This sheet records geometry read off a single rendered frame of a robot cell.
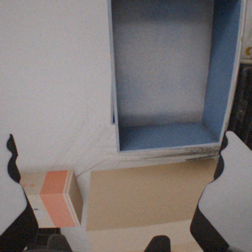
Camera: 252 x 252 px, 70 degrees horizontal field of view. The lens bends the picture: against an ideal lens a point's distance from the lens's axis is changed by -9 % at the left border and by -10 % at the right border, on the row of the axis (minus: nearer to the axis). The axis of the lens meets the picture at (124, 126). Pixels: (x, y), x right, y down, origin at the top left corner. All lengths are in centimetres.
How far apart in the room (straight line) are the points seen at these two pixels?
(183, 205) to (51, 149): 30
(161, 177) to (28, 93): 32
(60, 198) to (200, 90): 34
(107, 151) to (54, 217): 20
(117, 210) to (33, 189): 19
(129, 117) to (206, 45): 16
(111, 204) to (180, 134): 19
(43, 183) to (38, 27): 32
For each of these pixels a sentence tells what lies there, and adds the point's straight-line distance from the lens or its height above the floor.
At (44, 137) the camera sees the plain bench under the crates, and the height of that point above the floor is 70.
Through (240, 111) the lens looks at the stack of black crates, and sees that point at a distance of 106.
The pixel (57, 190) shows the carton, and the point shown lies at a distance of 44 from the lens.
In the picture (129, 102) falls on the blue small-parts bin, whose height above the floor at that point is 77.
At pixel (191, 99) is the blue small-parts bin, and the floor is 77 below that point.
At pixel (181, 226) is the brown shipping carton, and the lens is 39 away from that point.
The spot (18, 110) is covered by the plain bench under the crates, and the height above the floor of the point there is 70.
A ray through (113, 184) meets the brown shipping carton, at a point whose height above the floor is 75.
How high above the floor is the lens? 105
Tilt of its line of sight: 61 degrees down
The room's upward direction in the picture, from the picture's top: 172 degrees clockwise
